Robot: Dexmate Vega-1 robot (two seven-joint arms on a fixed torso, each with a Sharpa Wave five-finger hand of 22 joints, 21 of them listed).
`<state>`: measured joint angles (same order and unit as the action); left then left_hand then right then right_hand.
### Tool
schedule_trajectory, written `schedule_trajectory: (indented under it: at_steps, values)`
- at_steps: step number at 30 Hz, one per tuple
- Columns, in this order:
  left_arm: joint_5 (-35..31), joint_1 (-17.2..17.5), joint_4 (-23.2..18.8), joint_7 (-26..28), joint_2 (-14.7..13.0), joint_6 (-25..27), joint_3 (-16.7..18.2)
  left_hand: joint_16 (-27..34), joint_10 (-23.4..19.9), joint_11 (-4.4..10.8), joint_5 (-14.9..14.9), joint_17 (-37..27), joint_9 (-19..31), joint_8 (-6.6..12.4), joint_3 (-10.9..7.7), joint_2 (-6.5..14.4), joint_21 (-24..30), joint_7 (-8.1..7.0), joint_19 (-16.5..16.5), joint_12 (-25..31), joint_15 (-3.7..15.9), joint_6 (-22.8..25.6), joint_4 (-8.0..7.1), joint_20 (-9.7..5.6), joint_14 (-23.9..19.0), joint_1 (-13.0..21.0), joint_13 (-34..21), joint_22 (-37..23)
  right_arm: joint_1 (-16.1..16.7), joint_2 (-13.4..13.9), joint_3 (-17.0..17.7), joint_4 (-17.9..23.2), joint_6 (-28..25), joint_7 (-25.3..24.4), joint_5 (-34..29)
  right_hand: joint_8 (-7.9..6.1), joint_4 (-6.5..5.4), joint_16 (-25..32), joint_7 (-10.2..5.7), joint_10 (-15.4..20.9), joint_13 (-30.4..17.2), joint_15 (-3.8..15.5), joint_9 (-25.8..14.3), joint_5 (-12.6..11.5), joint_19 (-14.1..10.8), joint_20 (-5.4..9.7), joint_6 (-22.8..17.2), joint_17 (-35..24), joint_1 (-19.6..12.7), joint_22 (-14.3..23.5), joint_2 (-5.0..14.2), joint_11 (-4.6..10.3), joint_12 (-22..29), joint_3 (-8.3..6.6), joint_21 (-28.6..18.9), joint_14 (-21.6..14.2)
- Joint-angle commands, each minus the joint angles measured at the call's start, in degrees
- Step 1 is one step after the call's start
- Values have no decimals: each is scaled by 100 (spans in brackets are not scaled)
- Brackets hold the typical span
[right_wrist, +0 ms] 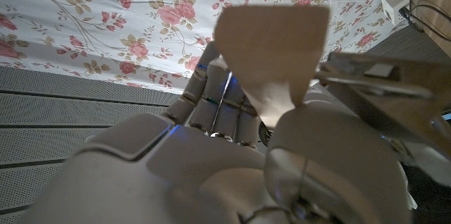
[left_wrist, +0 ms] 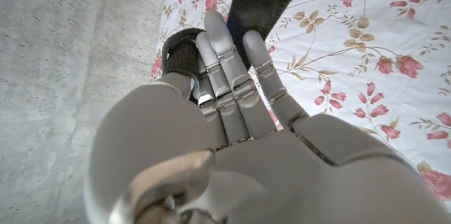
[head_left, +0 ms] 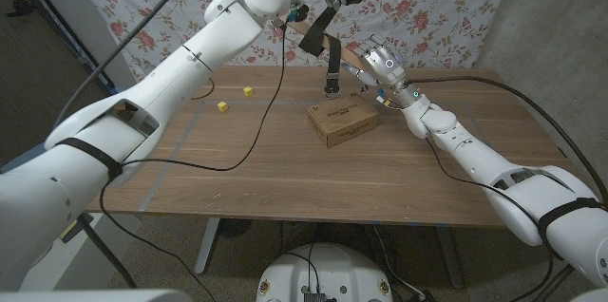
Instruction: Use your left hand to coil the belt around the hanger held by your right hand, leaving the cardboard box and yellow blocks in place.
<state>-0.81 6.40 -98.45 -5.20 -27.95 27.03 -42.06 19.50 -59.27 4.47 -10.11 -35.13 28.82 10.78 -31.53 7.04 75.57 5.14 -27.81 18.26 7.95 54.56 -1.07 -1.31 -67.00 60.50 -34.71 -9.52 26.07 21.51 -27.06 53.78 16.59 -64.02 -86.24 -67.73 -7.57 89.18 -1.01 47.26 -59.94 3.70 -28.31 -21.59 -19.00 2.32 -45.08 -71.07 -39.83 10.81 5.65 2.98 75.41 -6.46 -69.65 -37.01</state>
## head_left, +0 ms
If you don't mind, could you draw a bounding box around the dark leather belt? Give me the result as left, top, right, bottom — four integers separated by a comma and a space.
297, 0, 366, 100

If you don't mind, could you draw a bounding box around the light wooden stick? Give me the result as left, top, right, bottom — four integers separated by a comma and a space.
279, 14, 370, 73

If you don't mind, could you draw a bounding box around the brown cardboard box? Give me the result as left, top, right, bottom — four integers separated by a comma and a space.
306, 94, 381, 148

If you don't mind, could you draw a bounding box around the floral printed backdrop sheet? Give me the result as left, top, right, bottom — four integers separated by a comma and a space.
64, 0, 517, 104

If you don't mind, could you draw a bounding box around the black round device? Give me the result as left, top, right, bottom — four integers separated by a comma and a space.
219, 217, 253, 239

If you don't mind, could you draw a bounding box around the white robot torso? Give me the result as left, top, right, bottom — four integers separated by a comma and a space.
256, 242, 394, 302

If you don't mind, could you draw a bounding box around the grey metal table leg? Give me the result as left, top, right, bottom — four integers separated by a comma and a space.
434, 225, 466, 290
194, 217, 222, 275

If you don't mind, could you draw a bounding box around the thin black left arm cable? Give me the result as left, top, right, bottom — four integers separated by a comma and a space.
98, 24, 287, 302

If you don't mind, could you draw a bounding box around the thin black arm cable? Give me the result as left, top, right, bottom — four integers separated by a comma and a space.
425, 136, 576, 302
98, 24, 287, 302

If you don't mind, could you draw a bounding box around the thin black power cable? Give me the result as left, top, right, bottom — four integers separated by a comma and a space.
192, 78, 216, 101

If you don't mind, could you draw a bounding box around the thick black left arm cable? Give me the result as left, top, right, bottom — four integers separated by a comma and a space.
51, 0, 215, 290

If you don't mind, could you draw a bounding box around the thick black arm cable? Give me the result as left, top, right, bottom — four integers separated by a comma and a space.
51, 0, 215, 290
410, 75, 608, 203

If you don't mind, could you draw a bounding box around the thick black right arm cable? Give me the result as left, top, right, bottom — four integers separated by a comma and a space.
410, 75, 608, 203

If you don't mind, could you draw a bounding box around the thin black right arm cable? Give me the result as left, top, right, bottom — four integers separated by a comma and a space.
425, 136, 576, 302

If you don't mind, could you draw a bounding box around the black door handle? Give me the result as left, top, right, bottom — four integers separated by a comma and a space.
5, 0, 35, 18

